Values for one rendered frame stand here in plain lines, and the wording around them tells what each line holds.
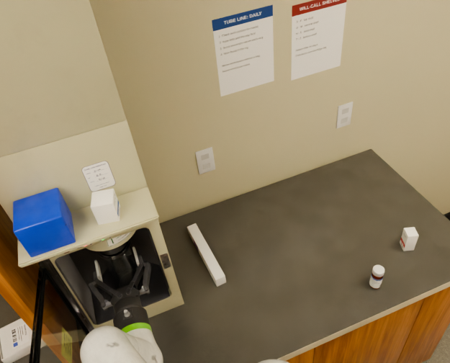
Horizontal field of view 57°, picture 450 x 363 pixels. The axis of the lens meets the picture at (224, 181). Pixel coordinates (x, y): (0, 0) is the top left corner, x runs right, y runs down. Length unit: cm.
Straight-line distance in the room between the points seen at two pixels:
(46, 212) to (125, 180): 20
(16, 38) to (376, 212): 139
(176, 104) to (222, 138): 25
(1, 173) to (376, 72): 142
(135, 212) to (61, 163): 20
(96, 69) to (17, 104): 17
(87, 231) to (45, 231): 10
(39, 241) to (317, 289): 93
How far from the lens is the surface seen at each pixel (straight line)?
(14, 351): 159
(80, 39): 86
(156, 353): 112
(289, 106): 167
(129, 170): 102
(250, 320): 145
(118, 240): 121
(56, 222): 95
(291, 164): 187
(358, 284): 154
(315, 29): 158
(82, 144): 96
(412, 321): 184
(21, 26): 85
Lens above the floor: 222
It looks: 43 degrees down
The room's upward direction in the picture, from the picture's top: 8 degrees counter-clockwise
